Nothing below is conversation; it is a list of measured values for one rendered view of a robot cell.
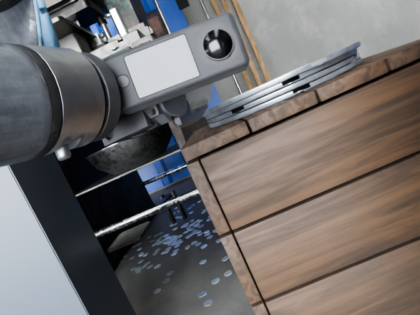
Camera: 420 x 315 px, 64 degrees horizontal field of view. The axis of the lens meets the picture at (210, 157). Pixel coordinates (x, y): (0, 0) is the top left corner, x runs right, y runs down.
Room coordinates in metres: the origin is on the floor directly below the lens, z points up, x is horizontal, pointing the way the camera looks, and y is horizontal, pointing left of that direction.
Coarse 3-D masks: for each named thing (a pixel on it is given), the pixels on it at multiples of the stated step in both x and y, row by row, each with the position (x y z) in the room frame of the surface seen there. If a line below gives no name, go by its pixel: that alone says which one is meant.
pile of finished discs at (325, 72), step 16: (336, 64) 0.49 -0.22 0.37; (352, 64) 0.50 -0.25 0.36; (288, 80) 0.56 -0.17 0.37; (304, 80) 0.48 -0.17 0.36; (320, 80) 0.48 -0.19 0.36; (256, 96) 0.49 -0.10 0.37; (272, 96) 0.49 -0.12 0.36; (288, 96) 0.48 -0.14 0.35; (224, 112) 0.54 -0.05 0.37; (240, 112) 0.66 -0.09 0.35
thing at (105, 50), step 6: (138, 30) 1.10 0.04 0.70; (126, 36) 1.10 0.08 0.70; (132, 36) 1.09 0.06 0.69; (138, 36) 1.09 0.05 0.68; (114, 42) 1.10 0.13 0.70; (120, 42) 1.10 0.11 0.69; (126, 42) 1.10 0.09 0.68; (102, 48) 1.11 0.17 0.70; (108, 48) 1.10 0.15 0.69; (120, 48) 1.10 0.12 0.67; (96, 54) 1.11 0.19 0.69; (102, 54) 1.11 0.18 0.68; (108, 54) 1.11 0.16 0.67
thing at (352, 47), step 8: (344, 48) 0.46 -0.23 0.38; (352, 48) 0.48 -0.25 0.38; (328, 56) 0.45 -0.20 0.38; (336, 56) 0.46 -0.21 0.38; (312, 64) 0.68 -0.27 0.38; (320, 64) 0.45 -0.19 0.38; (288, 72) 0.44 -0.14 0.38; (296, 72) 0.44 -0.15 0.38; (272, 80) 0.45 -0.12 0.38; (280, 80) 0.45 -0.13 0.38; (256, 88) 0.46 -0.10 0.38; (264, 88) 0.45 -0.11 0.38; (240, 96) 0.47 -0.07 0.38; (248, 96) 0.46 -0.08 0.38; (224, 104) 0.49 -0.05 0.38; (208, 112) 0.52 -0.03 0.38
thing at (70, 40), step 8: (56, 24) 0.98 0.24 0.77; (64, 24) 1.00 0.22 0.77; (72, 24) 1.03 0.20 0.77; (56, 32) 1.03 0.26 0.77; (64, 32) 1.06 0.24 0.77; (72, 32) 1.08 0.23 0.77; (80, 32) 1.11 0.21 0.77; (88, 32) 1.14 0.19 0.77; (64, 40) 1.09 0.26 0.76; (72, 40) 1.08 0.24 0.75; (80, 40) 1.09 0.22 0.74; (88, 40) 1.20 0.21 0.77; (72, 48) 1.09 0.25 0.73; (80, 48) 1.08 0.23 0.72; (88, 48) 1.13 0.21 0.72
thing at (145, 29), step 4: (140, 24) 1.22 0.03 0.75; (144, 24) 1.22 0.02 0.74; (132, 28) 1.23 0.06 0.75; (136, 28) 1.22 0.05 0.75; (140, 28) 1.22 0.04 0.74; (144, 28) 1.21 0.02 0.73; (148, 28) 1.21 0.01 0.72; (144, 32) 1.21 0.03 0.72; (148, 32) 1.21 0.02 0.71; (152, 32) 1.21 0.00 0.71; (116, 36) 1.23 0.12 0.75; (108, 40) 1.24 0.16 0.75; (112, 40) 1.23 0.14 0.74; (120, 40) 1.24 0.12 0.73
